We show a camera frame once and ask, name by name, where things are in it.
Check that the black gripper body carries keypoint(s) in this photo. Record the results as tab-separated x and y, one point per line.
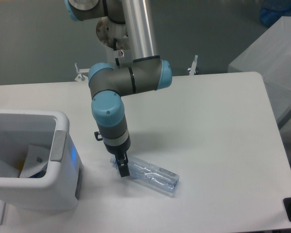
116	142

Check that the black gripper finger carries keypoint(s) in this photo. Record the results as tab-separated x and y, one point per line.
122	164

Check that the clear plastic water bottle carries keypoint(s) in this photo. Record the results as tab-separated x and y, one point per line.
152	176

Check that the white paper wrapper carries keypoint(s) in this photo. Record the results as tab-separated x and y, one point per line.
37	154

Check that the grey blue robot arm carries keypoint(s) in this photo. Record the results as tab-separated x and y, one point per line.
147	71

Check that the blue yellow trash in bin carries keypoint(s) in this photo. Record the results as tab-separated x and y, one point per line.
32	170

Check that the white trash can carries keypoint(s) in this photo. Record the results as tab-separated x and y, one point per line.
59	188

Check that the grey covered side table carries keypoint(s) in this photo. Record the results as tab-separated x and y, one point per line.
270	56

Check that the blue plastic bag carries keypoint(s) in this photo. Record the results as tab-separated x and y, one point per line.
272	10

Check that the white pedestal foot left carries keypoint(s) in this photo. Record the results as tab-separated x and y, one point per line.
82	73

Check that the white pedestal foot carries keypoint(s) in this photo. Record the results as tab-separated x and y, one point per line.
193	70
82	73

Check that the white pedestal foot right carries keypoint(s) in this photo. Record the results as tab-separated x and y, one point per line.
193	70

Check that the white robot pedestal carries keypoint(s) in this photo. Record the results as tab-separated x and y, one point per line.
114	39

